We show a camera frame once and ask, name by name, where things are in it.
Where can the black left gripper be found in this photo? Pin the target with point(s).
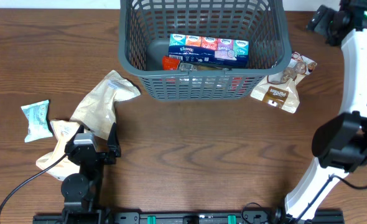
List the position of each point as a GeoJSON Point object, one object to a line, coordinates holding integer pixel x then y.
{"type": "Point", "coordinates": [114, 149]}

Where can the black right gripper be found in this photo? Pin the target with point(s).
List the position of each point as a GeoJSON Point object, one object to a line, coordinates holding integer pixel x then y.
{"type": "Point", "coordinates": [318, 20]}

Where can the dried mushroom pouch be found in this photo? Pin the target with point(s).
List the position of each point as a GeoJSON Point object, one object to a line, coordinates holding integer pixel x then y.
{"type": "Point", "coordinates": [280, 90]}

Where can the Kleenex tissue multipack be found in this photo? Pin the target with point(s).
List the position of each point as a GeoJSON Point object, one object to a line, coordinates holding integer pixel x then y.
{"type": "Point", "coordinates": [209, 50]}

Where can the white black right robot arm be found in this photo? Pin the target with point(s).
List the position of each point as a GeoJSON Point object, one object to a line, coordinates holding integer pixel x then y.
{"type": "Point", "coordinates": [340, 145]}

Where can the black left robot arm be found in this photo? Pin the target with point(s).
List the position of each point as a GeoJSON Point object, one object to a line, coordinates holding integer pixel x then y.
{"type": "Point", "coordinates": [81, 190]}

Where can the tan crumpled paper bag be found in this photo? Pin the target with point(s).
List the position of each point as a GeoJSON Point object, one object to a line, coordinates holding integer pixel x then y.
{"type": "Point", "coordinates": [96, 110]}

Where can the cream snack pouch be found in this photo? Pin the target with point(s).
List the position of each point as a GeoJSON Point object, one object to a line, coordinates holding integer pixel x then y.
{"type": "Point", "coordinates": [63, 131]}

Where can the mint green snack packet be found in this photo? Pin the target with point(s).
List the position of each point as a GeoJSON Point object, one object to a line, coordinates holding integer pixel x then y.
{"type": "Point", "coordinates": [36, 115]}

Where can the grey plastic basket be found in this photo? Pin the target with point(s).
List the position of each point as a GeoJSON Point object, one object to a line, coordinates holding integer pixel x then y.
{"type": "Point", "coordinates": [145, 27]}

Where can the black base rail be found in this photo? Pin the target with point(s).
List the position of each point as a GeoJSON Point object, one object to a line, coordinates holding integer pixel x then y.
{"type": "Point", "coordinates": [250, 216]}

